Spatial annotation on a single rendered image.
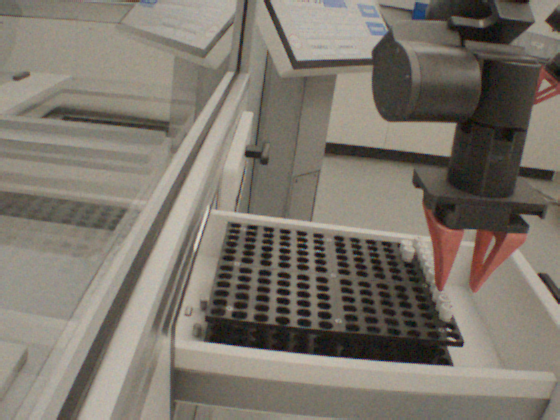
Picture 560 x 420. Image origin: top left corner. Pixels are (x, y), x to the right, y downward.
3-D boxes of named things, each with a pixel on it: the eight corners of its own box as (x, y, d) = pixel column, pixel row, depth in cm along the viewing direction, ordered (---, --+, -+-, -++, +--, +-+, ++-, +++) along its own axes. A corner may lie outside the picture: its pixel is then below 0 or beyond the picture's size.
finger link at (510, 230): (413, 268, 49) (431, 173, 45) (483, 271, 49) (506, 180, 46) (428, 308, 43) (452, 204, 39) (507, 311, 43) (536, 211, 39)
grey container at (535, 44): (537, 54, 401) (542, 34, 394) (557, 62, 374) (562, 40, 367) (494, 46, 396) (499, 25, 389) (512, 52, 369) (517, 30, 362)
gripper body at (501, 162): (409, 185, 46) (422, 102, 43) (516, 195, 46) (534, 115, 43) (426, 217, 40) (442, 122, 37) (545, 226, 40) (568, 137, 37)
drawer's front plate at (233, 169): (246, 170, 96) (253, 111, 92) (229, 249, 70) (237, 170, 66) (236, 169, 96) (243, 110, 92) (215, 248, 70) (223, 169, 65)
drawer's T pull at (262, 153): (269, 150, 83) (270, 141, 83) (267, 166, 77) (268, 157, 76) (246, 147, 83) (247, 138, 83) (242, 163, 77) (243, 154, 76)
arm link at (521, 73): (559, 54, 36) (510, 42, 41) (488, 46, 34) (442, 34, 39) (540, 142, 39) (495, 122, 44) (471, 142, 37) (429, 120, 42)
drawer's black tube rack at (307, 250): (410, 292, 63) (423, 245, 60) (443, 395, 47) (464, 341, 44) (223, 270, 62) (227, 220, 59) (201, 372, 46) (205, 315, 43)
